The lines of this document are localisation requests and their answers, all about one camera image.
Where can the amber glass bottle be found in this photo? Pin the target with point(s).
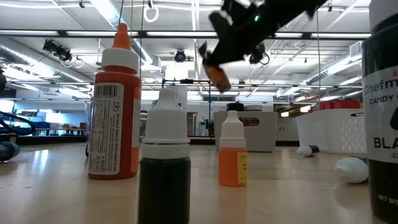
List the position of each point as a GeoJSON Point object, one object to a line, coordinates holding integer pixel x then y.
{"type": "Point", "coordinates": [217, 77]}

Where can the orange dropper bottle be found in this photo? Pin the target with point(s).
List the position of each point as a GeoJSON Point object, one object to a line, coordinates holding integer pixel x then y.
{"type": "Point", "coordinates": [232, 161]}

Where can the red squeeze bottle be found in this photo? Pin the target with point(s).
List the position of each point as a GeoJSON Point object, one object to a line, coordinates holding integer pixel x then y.
{"type": "Point", "coordinates": [115, 124]}

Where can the black Chefmaster squeeze bottle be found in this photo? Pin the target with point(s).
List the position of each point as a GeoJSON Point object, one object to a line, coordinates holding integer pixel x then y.
{"type": "Point", "coordinates": [382, 124]}

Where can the blue tube bottle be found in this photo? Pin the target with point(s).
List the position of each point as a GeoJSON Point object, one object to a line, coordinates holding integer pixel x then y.
{"type": "Point", "coordinates": [7, 152]}

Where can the black lab robot arm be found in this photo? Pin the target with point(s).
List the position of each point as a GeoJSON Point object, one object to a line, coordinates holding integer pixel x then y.
{"type": "Point", "coordinates": [211, 127]}

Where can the black ceiling spotlight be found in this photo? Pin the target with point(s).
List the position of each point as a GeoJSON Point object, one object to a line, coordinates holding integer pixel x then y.
{"type": "Point", "coordinates": [179, 56]}
{"type": "Point", "coordinates": [49, 46]}
{"type": "Point", "coordinates": [63, 54]}
{"type": "Point", "coordinates": [258, 56]}

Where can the grey plastic bin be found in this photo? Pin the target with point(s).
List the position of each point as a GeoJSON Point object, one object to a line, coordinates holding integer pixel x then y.
{"type": "Point", "coordinates": [230, 137]}

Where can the red storage box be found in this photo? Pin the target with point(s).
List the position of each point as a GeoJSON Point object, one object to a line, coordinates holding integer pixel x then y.
{"type": "Point", "coordinates": [342, 104]}

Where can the white-cap black dropper bottle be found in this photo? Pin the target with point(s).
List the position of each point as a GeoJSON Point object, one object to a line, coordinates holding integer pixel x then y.
{"type": "Point", "coordinates": [306, 151]}

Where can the white perforated plastic basket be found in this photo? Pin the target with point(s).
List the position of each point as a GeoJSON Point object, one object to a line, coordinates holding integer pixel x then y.
{"type": "Point", "coordinates": [326, 133]}

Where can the dark green dropper bottle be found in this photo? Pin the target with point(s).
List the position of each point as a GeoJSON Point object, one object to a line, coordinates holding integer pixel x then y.
{"type": "Point", "coordinates": [351, 170]}

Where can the black aluminium table frame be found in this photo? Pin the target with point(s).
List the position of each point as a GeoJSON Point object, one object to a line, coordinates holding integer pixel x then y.
{"type": "Point", "coordinates": [46, 140]}

